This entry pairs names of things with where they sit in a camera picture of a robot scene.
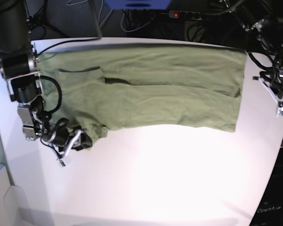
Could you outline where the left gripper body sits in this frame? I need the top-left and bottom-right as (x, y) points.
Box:
(252, 71), (283, 116)

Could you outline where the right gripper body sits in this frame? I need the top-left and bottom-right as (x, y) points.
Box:
(40, 127), (83, 167)

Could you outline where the green T-shirt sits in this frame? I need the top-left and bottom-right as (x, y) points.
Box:
(38, 45), (247, 142)

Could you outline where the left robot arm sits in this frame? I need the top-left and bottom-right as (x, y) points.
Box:
(218, 0), (283, 116)

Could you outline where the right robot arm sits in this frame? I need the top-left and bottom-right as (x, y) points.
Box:
(0, 0), (92, 167)

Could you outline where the white side panel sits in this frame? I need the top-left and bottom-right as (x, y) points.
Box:
(0, 165), (30, 226)

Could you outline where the black power strip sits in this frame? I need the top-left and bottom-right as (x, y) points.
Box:
(168, 9), (221, 21)

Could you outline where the black OpenArm case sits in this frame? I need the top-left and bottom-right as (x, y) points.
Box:
(250, 202), (283, 226)

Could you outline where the blue box overhead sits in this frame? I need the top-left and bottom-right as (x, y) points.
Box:
(104, 0), (171, 10)

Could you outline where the white cable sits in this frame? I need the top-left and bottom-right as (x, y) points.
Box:
(66, 0), (156, 32)

